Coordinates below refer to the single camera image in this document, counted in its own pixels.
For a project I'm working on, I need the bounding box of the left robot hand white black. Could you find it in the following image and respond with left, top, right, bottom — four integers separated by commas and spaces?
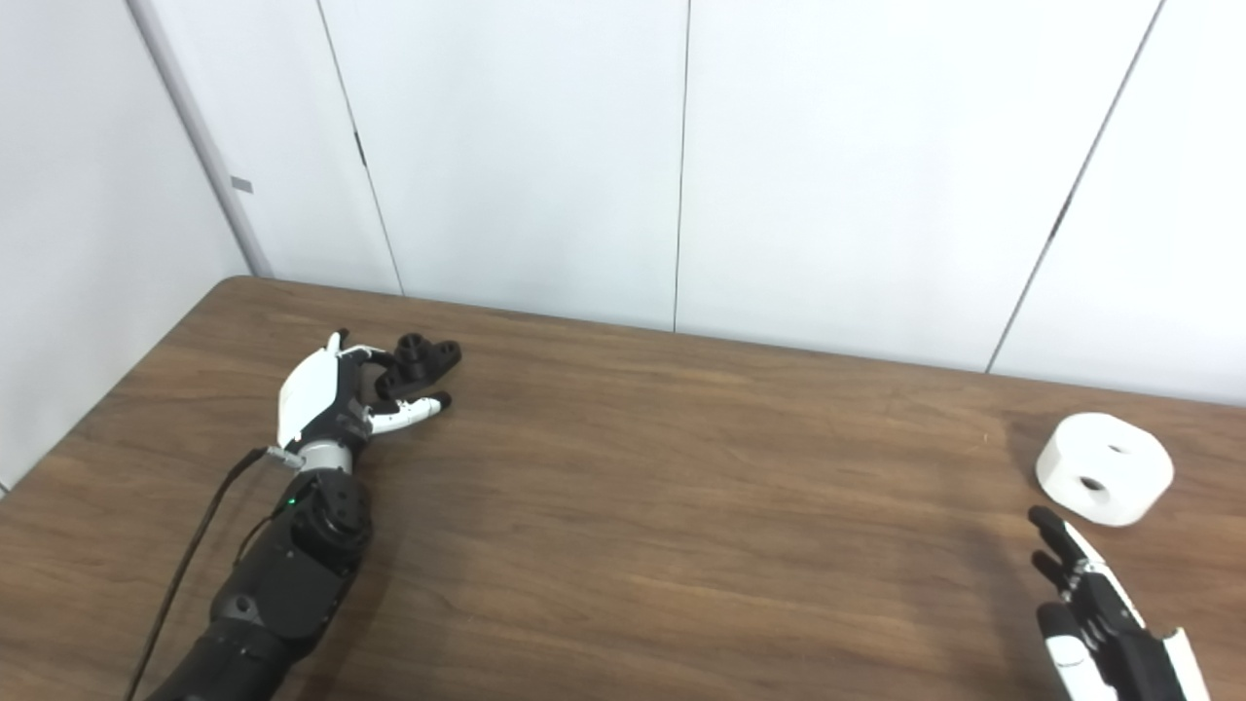
276, 331, 455, 474

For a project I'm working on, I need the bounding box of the black plastic holder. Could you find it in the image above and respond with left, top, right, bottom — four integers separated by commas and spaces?
374, 333, 463, 403

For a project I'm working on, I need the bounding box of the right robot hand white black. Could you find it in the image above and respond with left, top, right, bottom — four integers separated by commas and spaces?
1028, 505, 1214, 701

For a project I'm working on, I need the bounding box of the round white plastic piece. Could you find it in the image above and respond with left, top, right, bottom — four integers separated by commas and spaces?
1035, 412, 1176, 529

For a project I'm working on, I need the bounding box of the gray wall pole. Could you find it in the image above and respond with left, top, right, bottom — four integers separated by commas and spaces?
127, 0, 276, 280

